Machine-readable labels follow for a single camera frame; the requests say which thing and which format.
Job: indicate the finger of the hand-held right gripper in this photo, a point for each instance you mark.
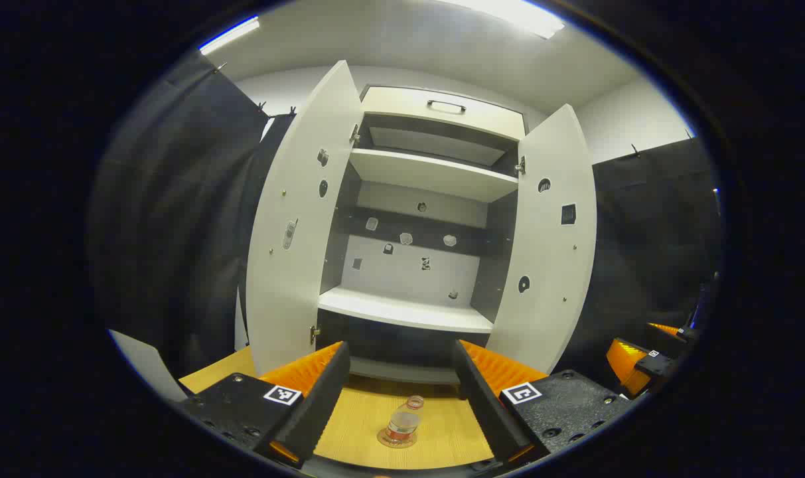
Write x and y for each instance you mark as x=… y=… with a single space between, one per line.
x=624 y=365
x=677 y=337

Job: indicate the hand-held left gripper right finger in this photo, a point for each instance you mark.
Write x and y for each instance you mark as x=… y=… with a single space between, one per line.
x=482 y=405

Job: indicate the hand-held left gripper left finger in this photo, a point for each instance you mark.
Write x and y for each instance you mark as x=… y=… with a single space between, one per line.
x=316 y=405

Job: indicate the clear plastic bottle red label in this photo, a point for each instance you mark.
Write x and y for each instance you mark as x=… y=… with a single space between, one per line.
x=402 y=421

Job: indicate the round wooden coaster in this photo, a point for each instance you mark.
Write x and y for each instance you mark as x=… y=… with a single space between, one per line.
x=383 y=439

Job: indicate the white cabinet shelf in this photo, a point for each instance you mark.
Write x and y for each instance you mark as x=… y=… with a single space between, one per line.
x=429 y=174
x=402 y=309

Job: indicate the white cabinet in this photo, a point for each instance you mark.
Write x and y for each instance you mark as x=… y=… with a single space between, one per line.
x=409 y=272

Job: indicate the white board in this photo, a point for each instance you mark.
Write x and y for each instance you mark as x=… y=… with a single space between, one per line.
x=146 y=365

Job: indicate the black backdrop cloth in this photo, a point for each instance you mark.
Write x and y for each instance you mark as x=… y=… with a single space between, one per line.
x=176 y=199

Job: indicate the white cabinet drawer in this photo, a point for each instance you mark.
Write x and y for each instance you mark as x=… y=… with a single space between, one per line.
x=402 y=106

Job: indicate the ceiling light strip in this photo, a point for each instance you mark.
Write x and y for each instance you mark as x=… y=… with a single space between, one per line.
x=515 y=14
x=229 y=35

